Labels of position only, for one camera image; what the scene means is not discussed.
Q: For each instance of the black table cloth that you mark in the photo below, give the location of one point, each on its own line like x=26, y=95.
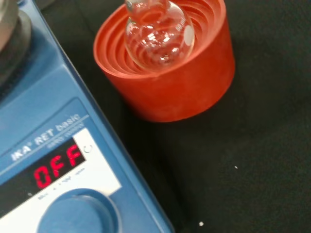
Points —
x=255, y=145

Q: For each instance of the blue-base magnetic stirrer heater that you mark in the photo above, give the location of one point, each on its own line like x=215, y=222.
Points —
x=48, y=109

